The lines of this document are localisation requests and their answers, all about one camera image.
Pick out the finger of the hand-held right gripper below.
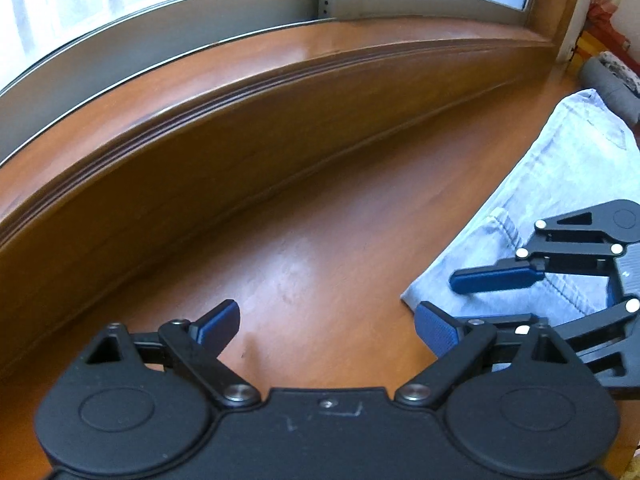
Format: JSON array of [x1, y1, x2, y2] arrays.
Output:
[[492, 299, 640, 389], [449, 204, 624, 296]]

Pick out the white dotted pillow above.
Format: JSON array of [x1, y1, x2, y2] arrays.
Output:
[[599, 50, 640, 84]]

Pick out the wooden window surround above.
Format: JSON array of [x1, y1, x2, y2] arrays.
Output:
[[0, 0, 592, 377]]

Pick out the light blue jeans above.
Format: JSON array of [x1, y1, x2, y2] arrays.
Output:
[[399, 88, 640, 377]]

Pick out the white and pink floral curtain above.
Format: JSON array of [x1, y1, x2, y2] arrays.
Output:
[[587, 0, 640, 54]]

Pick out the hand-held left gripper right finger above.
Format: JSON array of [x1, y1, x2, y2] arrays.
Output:
[[394, 301, 571, 408]]

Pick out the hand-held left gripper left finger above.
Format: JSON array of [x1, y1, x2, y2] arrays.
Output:
[[87, 299, 261, 408]]

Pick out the orange yellow striped blanket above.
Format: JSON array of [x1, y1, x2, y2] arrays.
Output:
[[575, 29, 640, 69]]

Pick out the window with metal frame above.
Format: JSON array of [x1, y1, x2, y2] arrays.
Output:
[[0, 0, 547, 162]]

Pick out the grey rolled cloth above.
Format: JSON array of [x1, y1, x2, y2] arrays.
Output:
[[579, 55, 640, 129]]

